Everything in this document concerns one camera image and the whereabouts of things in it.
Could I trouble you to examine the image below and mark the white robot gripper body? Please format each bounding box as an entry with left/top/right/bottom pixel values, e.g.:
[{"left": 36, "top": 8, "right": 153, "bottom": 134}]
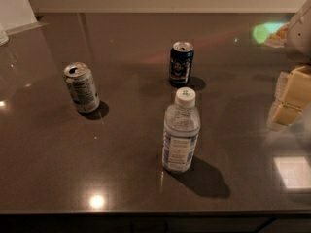
[{"left": 285, "top": 0, "right": 311, "bottom": 64}]

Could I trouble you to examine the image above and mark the silver white soda can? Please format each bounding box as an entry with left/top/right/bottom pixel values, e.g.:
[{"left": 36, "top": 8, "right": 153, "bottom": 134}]
[{"left": 64, "top": 62, "right": 100, "bottom": 114}]

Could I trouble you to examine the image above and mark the dark blue pepsi can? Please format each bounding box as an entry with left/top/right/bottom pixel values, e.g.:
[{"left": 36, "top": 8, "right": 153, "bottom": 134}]
[{"left": 169, "top": 41, "right": 194, "bottom": 86}]

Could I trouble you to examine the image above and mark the orange white snack bag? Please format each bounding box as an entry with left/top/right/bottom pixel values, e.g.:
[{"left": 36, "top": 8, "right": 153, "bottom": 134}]
[{"left": 264, "top": 23, "right": 289, "bottom": 48}]

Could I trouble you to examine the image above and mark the clear blue-label plastic bottle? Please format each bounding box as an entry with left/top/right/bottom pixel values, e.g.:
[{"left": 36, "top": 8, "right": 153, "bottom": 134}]
[{"left": 162, "top": 87, "right": 201, "bottom": 173}]

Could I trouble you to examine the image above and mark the clear container at left edge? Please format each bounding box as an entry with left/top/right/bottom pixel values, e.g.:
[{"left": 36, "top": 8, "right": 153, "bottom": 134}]
[{"left": 0, "top": 23, "right": 9, "bottom": 46}]

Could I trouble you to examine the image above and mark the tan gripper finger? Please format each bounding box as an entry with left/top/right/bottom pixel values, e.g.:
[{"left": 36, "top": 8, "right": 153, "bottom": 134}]
[
  {"left": 266, "top": 72, "right": 288, "bottom": 131},
  {"left": 273, "top": 65, "right": 311, "bottom": 126}
]

